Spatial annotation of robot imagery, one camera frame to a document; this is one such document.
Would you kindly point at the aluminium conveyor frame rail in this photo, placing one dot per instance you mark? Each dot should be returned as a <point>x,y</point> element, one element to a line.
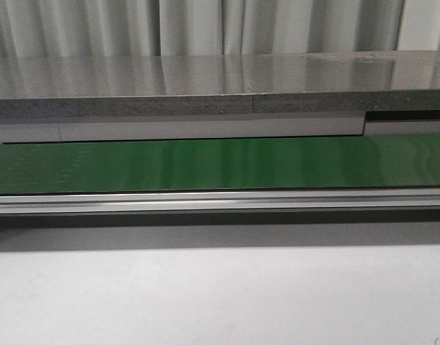
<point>191,201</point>

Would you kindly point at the grey rail under table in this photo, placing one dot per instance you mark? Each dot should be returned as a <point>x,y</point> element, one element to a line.
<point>116,128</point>

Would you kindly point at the grey stone-edged back table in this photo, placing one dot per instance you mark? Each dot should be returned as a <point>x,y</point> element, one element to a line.
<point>90,88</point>

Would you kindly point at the green conveyor belt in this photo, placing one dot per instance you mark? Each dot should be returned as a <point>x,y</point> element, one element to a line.
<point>219,164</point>

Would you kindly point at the white pleated curtain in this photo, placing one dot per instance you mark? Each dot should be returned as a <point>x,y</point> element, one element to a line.
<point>145,28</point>

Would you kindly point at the grey right rail segment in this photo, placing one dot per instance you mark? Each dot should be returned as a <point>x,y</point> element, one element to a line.
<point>375,128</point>

